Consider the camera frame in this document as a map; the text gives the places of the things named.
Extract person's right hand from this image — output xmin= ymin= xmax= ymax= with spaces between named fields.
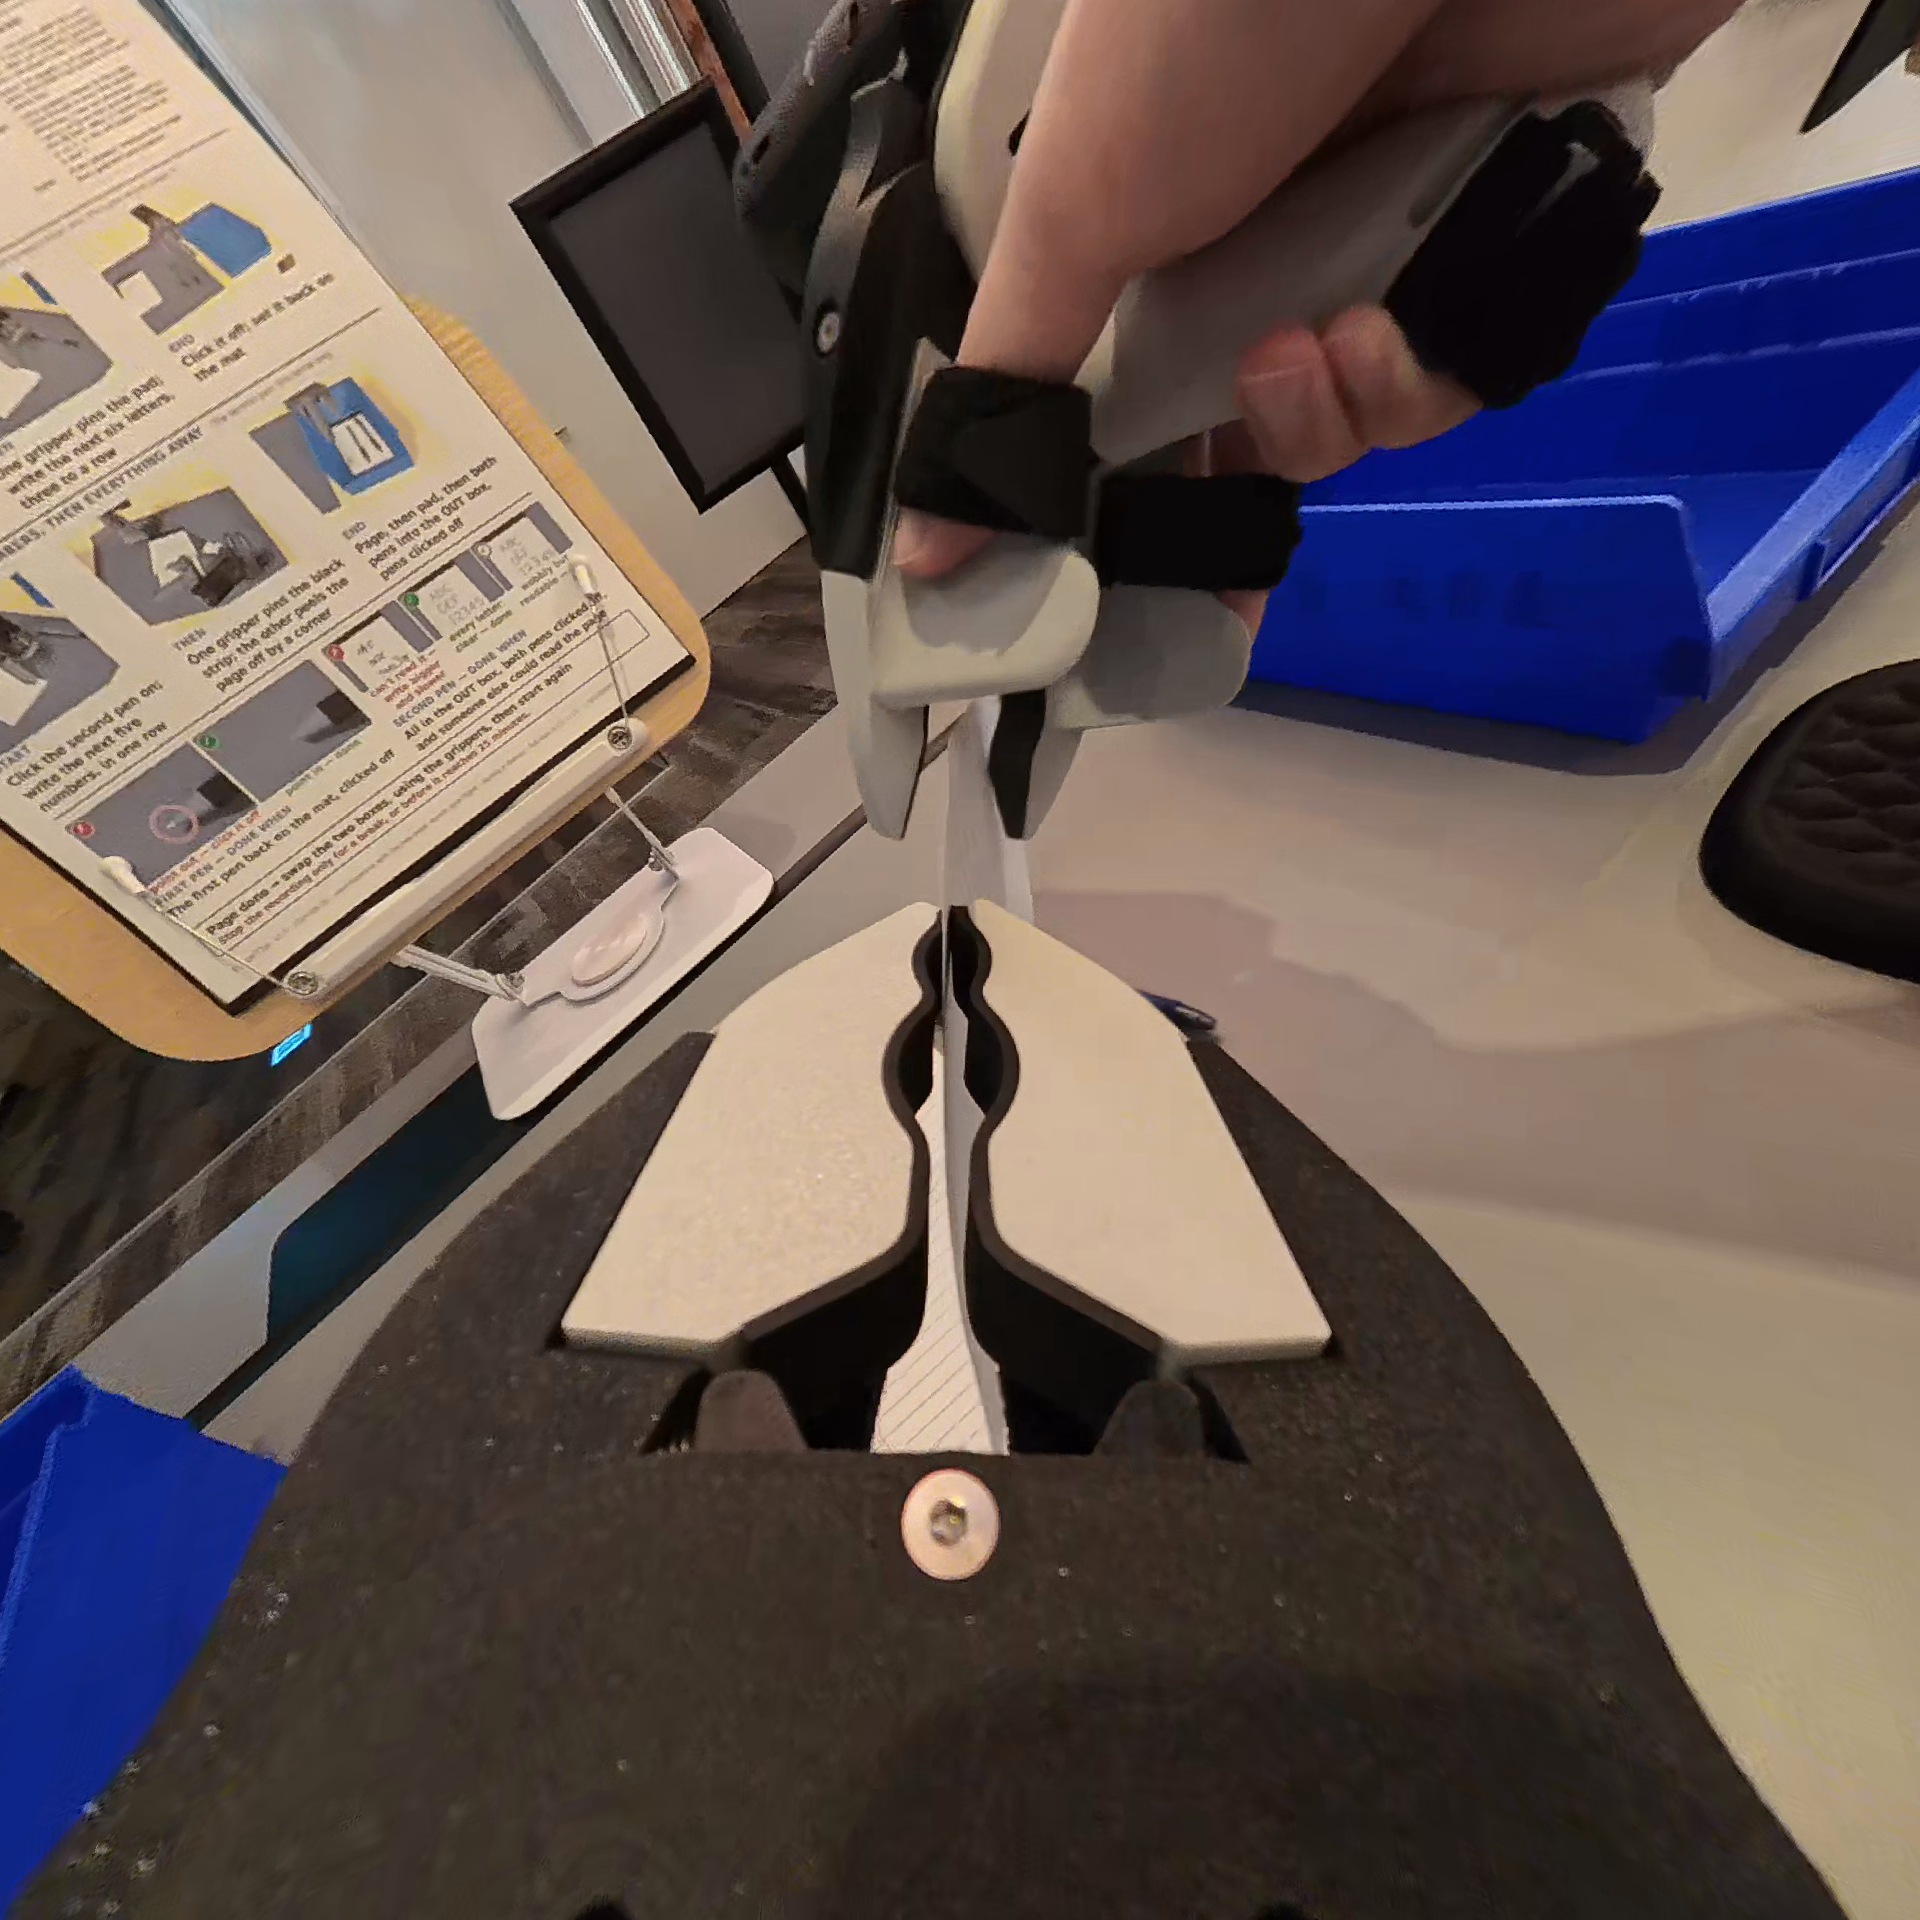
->
xmin=896 ymin=0 xmax=1749 ymax=641

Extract black framed display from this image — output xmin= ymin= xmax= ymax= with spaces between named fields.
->
xmin=509 ymin=75 xmax=818 ymax=515

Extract instruction sheet on wooden stand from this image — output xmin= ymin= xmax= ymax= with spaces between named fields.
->
xmin=0 ymin=292 xmax=715 ymax=1064

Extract black padded armrest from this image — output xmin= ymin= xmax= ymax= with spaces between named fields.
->
xmin=1699 ymin=657 xmax=1920 ymax=995

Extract written lined paper sheet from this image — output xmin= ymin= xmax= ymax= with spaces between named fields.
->
xmin=870 ymin=698 xmax=1041 ymax=1457

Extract white stand base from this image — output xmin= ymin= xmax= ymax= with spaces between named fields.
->
xmin=470 ymin=825 xmax=778 ymax=1123

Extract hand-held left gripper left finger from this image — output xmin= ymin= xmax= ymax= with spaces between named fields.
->
xmin=560 ymin=900 xmax=952 ymax=1367

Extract printed instruction sheet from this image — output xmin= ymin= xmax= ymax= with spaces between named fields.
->
xmin=0 ymin=0 xmax=670 ymax=1003

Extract blue plastic bin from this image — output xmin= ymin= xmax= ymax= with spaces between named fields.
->
xmin=1242 ymin=164 xmax=1920 ymax=748
xmin=0 ymin=1364 xmax=291 ymax=1914

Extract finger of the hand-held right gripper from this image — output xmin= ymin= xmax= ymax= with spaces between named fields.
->
xmin=818 ymin=570 xmax=965 ymax=841
xmin=988 ymin=682 xmax=1085 ymax=841

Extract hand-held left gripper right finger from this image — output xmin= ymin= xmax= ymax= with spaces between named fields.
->
xmin=958 ymin=896 xmax=1336 ymax=1373

